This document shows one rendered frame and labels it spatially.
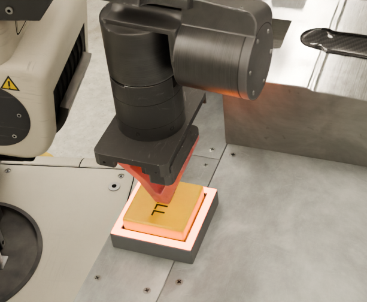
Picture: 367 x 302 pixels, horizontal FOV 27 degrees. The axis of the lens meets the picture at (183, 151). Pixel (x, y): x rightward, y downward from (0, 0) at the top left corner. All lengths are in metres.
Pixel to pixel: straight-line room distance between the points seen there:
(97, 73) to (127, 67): 1.74
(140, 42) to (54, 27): 0.48
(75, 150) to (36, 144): 1.02
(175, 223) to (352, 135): 0.20
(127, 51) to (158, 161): 0.09
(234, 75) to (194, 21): 0.05
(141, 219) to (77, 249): 0.74
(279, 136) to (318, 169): 0.05
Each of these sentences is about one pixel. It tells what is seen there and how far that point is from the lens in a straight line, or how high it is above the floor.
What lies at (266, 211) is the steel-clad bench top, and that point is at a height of 0.80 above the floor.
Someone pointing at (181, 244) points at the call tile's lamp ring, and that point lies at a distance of 0.68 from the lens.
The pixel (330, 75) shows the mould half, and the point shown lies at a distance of 0.74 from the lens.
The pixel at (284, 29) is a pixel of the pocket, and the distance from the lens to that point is 0.83.
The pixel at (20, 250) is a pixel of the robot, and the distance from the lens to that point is 1.46.
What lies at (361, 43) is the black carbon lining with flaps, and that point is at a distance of 0.80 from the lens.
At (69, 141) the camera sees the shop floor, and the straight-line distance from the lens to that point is 2.08.
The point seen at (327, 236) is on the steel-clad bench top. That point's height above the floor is 0.80.
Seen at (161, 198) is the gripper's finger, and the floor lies 0.84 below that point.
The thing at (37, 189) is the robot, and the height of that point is 0.28.
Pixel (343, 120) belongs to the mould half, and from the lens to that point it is 0.74.
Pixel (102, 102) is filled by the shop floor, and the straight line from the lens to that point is 2.19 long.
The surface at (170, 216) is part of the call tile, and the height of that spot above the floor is 0.83.
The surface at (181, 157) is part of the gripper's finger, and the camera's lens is 0.62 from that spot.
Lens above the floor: 1.33
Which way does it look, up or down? 42 degrees down
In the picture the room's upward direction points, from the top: 7 degrees counter-clockwise
